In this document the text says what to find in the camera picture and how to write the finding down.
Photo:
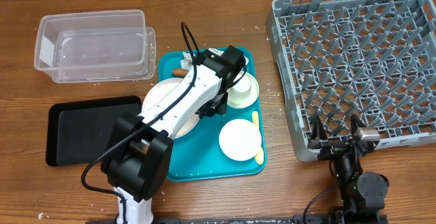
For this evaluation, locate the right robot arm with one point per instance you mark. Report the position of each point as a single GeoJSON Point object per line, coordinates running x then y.
{"type": "Point", "coordinates": [362, 193]}

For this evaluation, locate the clear plastic bin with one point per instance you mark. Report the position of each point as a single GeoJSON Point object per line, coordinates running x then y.
{"type": "Point", "coordinates": [102, 46]}

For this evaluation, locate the yellow plastic spoon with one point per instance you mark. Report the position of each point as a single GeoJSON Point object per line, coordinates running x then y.
{"type": "Point", "coordinates": [259, 157]}

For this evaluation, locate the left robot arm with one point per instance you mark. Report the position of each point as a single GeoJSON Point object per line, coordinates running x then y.
{"type": "Point", "coordinates": [139, 150]}

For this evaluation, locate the pale green bowl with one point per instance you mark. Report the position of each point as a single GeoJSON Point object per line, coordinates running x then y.
{"type": "Point", "coordinates": [240, 101]}

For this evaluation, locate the black tray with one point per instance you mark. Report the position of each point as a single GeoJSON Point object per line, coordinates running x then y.
{"type": "Point", "coordinates": [79, 131]}

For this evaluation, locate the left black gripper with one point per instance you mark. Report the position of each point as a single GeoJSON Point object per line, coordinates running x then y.
{"type": "Point", "coordinates": [221, 109]}

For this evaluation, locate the grey dishwasher rack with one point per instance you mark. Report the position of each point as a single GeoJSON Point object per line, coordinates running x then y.
{"type": "Point", "coordinates": [371, 58]}

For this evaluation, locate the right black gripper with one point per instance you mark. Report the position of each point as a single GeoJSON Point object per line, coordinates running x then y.
{"type": "Point", "coordinates": [331, 146]}

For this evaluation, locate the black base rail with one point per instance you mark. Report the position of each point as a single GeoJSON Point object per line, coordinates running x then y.
{"type": "Point", "coordinates": [297, 219]}

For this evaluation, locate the large white plate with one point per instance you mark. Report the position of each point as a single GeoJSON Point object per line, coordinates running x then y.
{"type": "Point", "coordinates": [158, 92]}

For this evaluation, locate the teal serving tray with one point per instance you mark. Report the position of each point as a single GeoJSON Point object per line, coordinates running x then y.
{"type": "Point", "coordinates": [197, 154]}

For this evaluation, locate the orange carrot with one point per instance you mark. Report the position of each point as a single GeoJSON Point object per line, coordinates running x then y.
{"type": "Point", "coordinates": [179, 72]}

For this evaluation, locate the white cup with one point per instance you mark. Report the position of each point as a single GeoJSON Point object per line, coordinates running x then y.
{"type": "Point", "coordinates": [243, 86]}

